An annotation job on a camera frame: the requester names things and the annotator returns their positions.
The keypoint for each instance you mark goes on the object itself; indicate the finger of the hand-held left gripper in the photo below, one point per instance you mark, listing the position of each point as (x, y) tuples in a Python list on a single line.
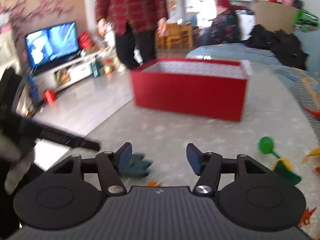
[(67, 140), (33, 90)]

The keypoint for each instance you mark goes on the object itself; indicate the dark teal toy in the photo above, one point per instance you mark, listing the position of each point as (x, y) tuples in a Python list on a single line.
[(138, 166)]

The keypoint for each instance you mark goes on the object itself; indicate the white television cabinet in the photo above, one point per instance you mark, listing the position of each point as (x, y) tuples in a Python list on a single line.
[(75, 67)]

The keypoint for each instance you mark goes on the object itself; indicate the person's left hand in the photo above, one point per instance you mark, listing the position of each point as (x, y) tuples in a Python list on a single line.
[(15, 162)]

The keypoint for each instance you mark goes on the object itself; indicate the sofa with blue cover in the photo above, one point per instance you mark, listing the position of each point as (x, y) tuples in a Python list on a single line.
[(225, 50)]

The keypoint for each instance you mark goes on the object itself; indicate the television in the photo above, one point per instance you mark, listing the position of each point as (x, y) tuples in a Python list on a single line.
[(52, 42)]

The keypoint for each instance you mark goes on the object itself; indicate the red and gold packages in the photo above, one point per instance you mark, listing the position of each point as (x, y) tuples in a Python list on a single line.
[(110, 66)]

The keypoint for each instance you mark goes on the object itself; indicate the green bag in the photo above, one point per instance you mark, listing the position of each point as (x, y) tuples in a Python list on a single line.
[(307, 18)]

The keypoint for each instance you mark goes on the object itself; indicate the wooden chair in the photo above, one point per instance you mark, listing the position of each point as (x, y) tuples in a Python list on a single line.
[(178, 36)]

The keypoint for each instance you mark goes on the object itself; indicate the large brown cardboard box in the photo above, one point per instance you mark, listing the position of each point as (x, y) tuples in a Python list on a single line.
[(275, 15)]

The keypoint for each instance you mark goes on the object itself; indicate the red cardboard box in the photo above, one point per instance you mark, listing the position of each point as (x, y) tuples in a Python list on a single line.
[(190, 92)]

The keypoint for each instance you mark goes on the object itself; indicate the orange lobster toy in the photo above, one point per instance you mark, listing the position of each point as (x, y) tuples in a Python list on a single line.
[(313, 113)]

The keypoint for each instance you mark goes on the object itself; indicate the blossom wall decal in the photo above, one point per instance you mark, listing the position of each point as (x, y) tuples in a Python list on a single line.
[(50, 5)]

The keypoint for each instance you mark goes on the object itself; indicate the white refrigerator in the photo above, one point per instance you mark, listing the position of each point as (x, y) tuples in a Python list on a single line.
[(246, 22)]

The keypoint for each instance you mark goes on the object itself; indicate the orange animal toy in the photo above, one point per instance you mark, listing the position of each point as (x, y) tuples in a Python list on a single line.
[(307, 217)]

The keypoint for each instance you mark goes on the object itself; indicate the small red object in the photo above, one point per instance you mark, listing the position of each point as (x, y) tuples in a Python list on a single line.
[(50, 96)]

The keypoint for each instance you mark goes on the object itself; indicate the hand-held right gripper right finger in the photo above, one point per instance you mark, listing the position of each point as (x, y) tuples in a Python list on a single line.
[(193, 158)]

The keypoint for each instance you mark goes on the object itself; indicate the yellow curved toy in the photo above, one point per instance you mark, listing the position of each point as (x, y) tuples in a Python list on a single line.
[(312, 153)]

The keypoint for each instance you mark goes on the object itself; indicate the green ball yellow body toy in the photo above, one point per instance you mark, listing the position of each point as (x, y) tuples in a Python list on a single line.
[(266, 145)]

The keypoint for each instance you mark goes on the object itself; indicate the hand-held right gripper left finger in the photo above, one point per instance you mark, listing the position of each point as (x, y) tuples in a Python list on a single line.
[(125, 157)]

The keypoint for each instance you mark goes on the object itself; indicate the pile of black jackets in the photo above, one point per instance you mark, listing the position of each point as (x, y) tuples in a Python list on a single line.
[(280, 45)]

